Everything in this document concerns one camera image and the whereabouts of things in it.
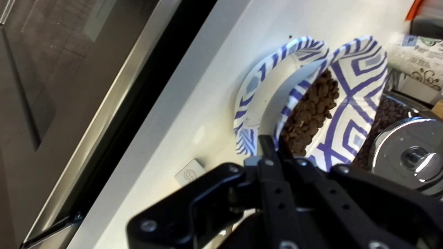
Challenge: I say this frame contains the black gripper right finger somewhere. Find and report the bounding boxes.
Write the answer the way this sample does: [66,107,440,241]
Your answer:
[278,157,443,249]

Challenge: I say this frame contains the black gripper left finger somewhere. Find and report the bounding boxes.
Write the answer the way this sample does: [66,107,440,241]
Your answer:
[126,135,306,249]

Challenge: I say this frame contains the brown coffee beans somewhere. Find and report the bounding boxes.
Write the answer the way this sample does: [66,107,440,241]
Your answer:
[278,68,342,158]

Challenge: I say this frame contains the blue patterned paper bowl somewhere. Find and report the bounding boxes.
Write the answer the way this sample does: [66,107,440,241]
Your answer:
[271,35,390,172]
[232,35,331,158]

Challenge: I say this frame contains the small patterned paper cup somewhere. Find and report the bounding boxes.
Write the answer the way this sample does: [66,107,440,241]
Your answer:
[386,34,443,94]

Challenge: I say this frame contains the orange plastic stick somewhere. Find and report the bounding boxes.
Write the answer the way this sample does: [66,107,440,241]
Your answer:
[404,0,426,23]

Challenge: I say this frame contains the dark dishwasher door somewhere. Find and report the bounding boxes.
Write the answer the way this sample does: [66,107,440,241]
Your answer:
[0,0,163,249]

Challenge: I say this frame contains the silver dishwasher handle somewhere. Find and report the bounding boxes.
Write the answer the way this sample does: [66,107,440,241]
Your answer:
[21,0,185,247]

